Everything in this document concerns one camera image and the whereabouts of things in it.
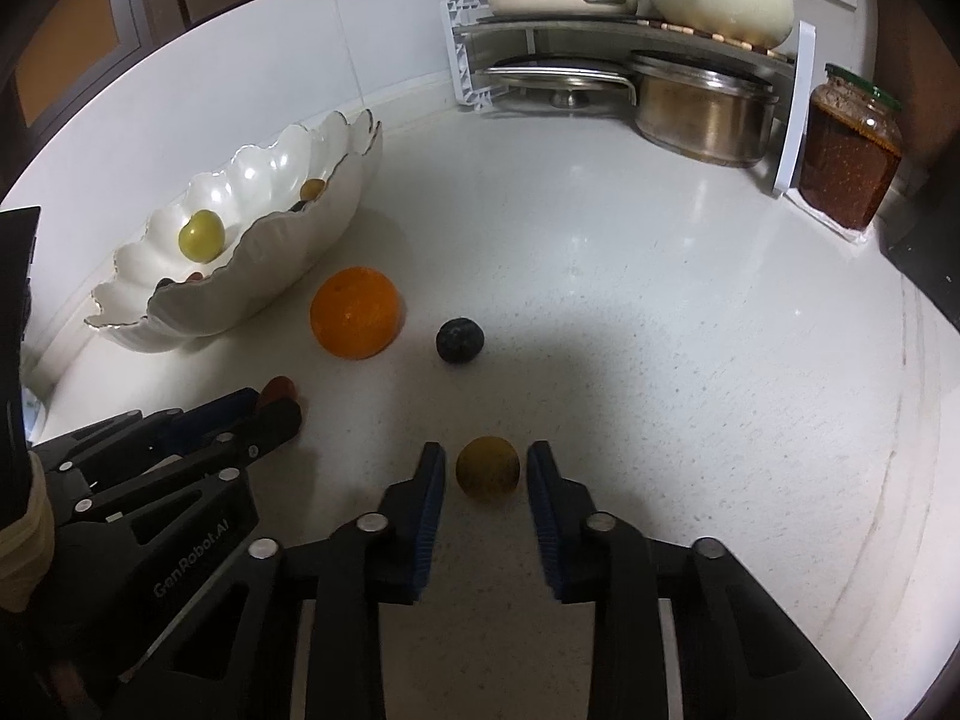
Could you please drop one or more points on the dark round fruit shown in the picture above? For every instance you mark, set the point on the dark round fruit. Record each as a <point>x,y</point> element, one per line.
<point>459,340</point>

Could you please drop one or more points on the grey corner shelf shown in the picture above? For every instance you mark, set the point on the grey corner shelf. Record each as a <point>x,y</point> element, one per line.
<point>525,30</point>

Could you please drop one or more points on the flat steel lid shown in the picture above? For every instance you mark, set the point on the flat steel lid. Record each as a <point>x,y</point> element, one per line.
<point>555,79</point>

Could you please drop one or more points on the green round fruit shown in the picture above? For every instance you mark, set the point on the green round fruit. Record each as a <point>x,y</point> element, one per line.
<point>201,234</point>

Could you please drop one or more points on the white scalloped bowl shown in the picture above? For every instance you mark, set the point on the white scalloped bowl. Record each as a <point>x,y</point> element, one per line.
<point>285,255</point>

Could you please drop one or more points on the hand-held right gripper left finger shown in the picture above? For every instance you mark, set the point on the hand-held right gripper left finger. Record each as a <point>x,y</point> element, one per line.
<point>431,510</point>

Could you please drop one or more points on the glass sauce jar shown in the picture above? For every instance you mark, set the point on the glass sauce jar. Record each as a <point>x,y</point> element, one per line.
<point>847,150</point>

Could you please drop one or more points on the wooden bead trivet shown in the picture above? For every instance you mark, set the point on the wooden bead trivet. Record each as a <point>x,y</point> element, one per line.
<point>742,46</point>

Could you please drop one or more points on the person's left hand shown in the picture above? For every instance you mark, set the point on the person's left hand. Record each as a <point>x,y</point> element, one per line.
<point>22,540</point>

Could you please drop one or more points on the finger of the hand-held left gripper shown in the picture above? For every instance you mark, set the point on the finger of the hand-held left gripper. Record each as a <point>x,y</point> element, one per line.
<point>262,427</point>
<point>217,409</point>

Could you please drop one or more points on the small tan round fruit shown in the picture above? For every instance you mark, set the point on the small tan round fruit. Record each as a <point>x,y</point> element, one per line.
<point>312,188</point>

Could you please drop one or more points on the yellow-brown round fruit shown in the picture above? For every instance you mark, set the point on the yellow-brown round fruit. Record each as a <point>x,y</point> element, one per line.
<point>487,467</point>

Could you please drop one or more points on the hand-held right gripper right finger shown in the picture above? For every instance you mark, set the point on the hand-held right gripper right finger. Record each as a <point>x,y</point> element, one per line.
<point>544,510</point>

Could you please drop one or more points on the orange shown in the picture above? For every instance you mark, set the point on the orange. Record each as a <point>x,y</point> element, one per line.
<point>355,311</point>

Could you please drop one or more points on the stainless steel pot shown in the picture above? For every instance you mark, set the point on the stainless steel pot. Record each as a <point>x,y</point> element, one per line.
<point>701,112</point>

